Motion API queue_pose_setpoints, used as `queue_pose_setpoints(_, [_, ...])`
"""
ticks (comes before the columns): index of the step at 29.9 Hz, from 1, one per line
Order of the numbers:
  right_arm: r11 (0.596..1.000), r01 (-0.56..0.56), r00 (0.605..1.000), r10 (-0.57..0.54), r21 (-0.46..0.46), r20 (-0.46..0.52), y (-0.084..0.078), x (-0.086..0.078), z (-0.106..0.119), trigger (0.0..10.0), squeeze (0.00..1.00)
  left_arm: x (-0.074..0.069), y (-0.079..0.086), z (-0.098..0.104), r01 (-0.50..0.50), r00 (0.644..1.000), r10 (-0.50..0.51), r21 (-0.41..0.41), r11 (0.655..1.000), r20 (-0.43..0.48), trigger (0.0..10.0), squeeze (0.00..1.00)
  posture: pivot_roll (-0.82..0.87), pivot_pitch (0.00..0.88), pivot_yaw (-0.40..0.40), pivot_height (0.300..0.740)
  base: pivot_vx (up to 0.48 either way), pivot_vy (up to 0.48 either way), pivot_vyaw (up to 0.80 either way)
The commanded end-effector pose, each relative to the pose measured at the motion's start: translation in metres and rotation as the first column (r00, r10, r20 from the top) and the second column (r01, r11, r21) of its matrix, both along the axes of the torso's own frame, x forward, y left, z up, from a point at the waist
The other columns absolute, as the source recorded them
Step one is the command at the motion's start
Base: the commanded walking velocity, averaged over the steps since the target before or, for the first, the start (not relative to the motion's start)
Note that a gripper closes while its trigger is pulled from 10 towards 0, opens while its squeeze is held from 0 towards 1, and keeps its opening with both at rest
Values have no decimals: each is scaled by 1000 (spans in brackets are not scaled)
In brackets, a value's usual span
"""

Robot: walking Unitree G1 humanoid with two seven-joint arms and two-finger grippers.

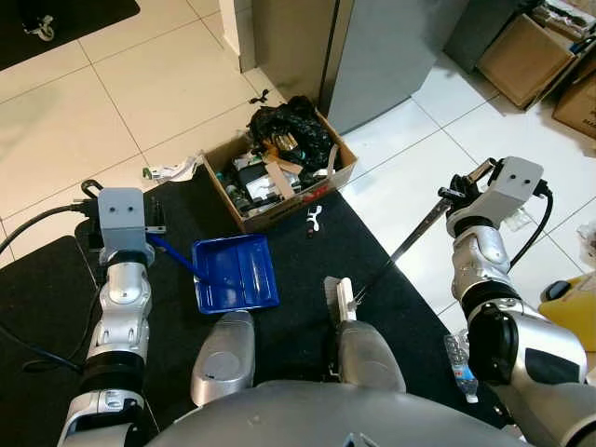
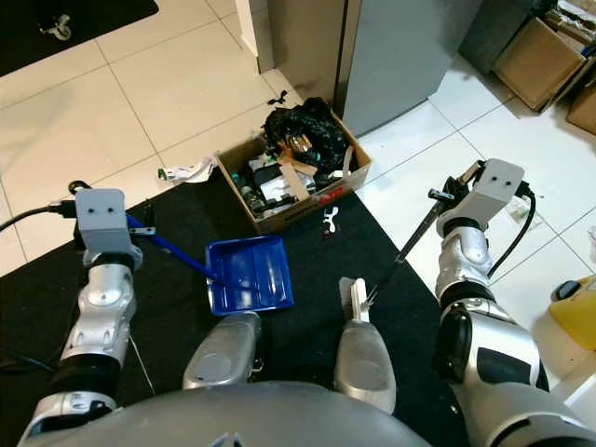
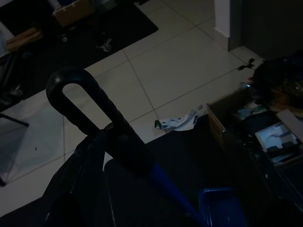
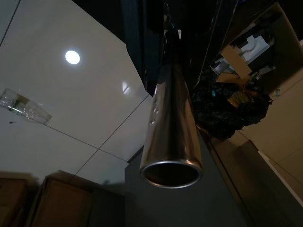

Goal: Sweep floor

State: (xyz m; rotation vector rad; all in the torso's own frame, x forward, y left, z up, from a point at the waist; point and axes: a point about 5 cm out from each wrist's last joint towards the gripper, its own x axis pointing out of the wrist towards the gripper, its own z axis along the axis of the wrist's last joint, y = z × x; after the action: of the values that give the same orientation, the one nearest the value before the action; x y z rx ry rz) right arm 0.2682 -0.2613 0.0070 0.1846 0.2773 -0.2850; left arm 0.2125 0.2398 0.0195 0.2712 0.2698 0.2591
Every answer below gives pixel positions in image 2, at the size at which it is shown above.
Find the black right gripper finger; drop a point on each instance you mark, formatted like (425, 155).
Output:
(440, 195)

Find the blue plastic dustpan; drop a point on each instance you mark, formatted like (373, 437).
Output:
(251, 277)

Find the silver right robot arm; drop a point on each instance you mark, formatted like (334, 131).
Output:
(489, 349)

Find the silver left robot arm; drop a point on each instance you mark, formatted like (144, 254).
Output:
(98, 303)

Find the tiny black floor scrap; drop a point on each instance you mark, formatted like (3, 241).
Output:
(277, 97)

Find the large black floor mat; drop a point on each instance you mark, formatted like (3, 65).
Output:
(312, 349)

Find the empty clear plastic bottle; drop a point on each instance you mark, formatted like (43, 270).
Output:
(523, 213)

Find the white and green wrapper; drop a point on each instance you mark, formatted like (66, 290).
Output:
(191, 170)

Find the small white plastic clip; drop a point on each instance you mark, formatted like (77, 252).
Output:
(330, 219)

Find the cardboard box full of rubbish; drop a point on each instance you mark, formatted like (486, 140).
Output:
(298, 216)

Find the grey fridge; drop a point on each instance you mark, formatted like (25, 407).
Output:
(400, 56)

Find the black rubbish bag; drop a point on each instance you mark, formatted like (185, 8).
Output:
(307, 126)

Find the printed brown cardboard box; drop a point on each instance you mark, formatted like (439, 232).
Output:
(585, 112)

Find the open brown cardboard box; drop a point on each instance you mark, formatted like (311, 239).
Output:
(535, 60)

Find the silver left robot leg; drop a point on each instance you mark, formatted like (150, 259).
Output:
(223, 354)

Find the silver robot leg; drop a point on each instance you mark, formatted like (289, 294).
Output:
(223, 354)
(363, 365)

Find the yellow plastic bin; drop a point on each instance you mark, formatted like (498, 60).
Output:
(577, 317)

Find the silver right robot leg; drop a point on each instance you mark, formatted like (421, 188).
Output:
(363, 365)

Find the brown cabinet panel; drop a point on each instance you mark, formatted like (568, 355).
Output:
(303, 42)

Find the black caster wheel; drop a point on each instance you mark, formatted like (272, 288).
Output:
(60, 30)

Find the grey robot torso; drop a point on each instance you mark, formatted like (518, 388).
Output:
(242, 424)

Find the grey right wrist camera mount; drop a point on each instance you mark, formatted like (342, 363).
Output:
(495, 191)

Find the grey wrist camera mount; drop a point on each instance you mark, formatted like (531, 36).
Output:
(495, 191)
(101, 219)

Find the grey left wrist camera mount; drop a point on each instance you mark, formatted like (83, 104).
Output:
(101, 219)

